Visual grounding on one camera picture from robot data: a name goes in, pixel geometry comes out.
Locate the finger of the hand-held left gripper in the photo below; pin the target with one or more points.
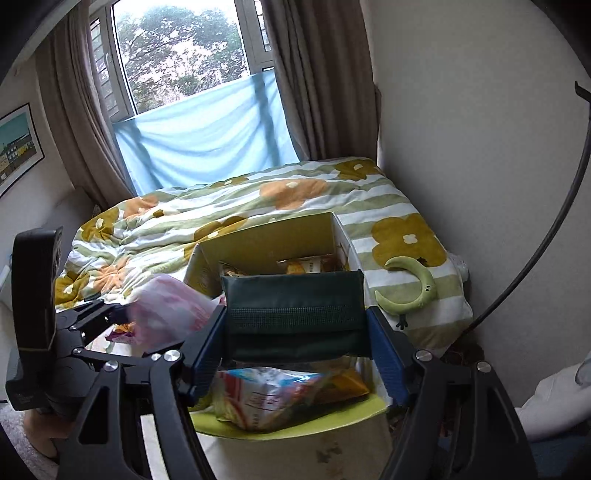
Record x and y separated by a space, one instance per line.
134 358
87 314

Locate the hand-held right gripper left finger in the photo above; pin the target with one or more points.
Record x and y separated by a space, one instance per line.
207 350

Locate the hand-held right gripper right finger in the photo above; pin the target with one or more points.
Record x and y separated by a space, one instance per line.
388 355

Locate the pink snack packet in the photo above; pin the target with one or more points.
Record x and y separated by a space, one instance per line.
161 309

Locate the dark green snack packet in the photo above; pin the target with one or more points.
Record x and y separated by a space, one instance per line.
291 314

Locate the yellow-green cardboard box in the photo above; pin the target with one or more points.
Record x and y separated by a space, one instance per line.
258 244

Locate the person's left forearm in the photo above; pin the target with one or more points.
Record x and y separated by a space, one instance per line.
39 434

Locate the purple snack bag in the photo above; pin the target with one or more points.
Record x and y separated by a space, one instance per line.
115 338

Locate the yellow snack bag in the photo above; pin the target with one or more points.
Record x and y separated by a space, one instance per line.
344 383

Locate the blue red snack bag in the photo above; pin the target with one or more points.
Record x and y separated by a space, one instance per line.
263 392

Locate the green moon plush toy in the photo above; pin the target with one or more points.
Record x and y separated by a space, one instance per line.
427 286

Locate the tan snack packet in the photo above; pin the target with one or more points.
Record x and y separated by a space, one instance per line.
231 270

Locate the orange snack packet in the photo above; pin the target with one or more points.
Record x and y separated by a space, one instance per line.
304 265

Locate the white cloth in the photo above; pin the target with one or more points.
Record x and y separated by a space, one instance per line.
554 406

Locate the floral striped blanket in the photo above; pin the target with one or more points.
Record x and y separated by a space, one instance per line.
300 194

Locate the brown curtain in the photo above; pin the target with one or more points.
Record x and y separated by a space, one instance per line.
78 115
323 83

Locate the light blue cloth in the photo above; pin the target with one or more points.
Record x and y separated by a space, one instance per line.
198 138

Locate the white framed window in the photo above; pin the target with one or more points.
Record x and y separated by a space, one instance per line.
175 46

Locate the framed wall picture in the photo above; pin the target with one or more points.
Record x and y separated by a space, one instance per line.
18 147

